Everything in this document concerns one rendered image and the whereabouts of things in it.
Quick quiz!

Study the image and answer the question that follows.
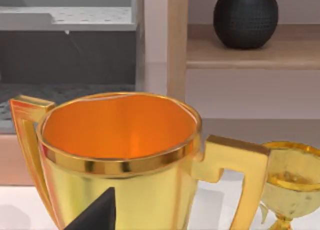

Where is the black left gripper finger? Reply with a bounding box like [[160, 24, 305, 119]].
[[63, 186, 117, 230]]

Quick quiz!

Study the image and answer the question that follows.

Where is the large gold trophy cup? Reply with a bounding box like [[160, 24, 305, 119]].
[[8, 91, 272, 230]]

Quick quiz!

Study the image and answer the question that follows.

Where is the grey cabinet with dark inside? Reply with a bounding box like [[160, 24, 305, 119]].
[[0, 0, 146, 135]]

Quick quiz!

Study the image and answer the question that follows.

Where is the wooden open shelf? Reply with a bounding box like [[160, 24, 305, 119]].
[[166, 0, 320, 121]]

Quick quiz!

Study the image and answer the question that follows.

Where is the black round plant pot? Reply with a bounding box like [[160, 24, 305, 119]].
[[213, 0, 279, 50]]

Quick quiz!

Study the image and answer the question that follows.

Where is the small gold trophy cup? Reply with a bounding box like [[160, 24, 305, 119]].
[[258, 140, 320, 230]]

